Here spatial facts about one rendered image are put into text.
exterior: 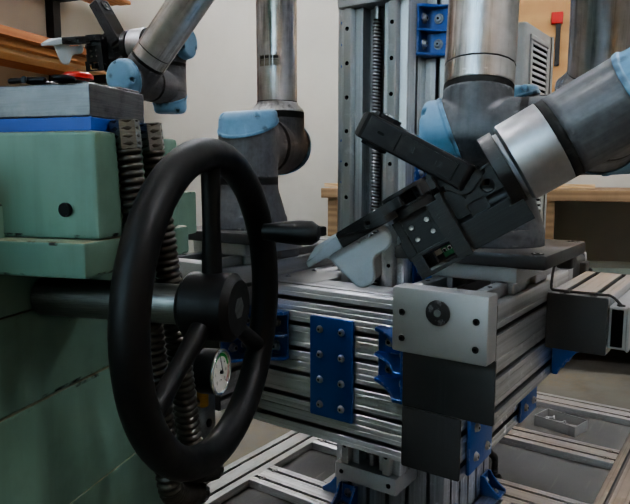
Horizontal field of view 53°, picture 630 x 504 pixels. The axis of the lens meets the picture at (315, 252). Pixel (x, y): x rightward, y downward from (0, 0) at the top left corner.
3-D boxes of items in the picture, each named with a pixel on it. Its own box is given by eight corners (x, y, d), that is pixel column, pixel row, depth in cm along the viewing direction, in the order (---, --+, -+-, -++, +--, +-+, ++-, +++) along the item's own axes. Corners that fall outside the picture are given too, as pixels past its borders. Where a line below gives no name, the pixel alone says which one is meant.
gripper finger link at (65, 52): (42, 65, 144) (85, 63, 146) (38, 38, 143) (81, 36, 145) (44, 65, 147) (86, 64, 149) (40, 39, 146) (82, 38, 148)
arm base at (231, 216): (246, 222, 136) (245, 176, 135) (302, 226, 127) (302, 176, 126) (194, 227, 124) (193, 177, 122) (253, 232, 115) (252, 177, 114)
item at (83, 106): (91, 130, 52) (88, 62, 52) (-18, 133, 55) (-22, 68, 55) (169, 139, 65) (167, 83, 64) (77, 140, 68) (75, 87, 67)
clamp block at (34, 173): (96, 240, 52) (91, 129, 51) (-37, 236, 55) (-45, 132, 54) (182, 226, 66) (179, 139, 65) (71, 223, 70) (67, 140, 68)
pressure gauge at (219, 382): (213, 416, 82) (212, 355, 81) (186, 413, 83) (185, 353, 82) (232, 400, 88) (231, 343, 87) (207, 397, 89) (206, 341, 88)
